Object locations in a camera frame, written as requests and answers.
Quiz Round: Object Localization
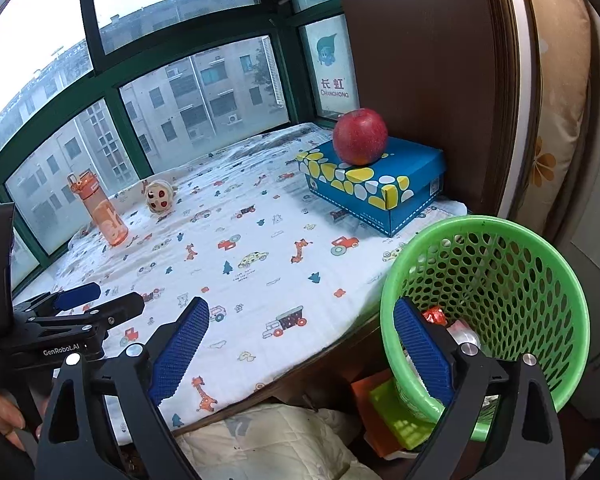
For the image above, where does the orange wrapper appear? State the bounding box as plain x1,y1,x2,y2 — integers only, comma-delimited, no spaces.
422,306,448,327

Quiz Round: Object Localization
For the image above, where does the person's left hand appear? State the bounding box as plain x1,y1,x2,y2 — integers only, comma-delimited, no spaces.
0,393,26,451

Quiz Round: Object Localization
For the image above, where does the green plastic box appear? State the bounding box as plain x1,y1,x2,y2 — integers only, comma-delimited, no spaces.
370,378,436,451

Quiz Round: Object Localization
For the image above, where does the orange plastic water bottle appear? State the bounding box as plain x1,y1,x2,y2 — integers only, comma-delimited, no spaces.
67,169,129,246

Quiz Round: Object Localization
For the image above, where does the orange book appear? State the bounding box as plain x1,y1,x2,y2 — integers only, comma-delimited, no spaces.
351,370,418,460

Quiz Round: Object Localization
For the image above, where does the green plastic basket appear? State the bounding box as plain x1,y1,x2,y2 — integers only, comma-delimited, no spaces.
380,214,591,423

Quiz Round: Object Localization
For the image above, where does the cartoon print bed sheet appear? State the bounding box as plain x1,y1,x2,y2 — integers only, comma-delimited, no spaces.
23,124,466,429

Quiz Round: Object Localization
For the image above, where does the round plush toy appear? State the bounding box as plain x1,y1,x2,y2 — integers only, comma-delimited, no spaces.
140,179,178,214

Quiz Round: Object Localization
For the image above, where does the quilted beige blanket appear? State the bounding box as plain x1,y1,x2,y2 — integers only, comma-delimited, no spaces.
176,404,378,480

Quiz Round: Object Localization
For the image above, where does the blue patterned tissue box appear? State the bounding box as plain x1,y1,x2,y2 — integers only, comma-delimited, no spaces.
297,138,445,236

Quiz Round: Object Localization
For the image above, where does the red apple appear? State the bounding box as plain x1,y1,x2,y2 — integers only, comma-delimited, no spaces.
332,108,388,166

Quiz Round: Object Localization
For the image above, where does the floral beige pillow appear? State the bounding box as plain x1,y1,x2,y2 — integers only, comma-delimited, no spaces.
516,0,592,240

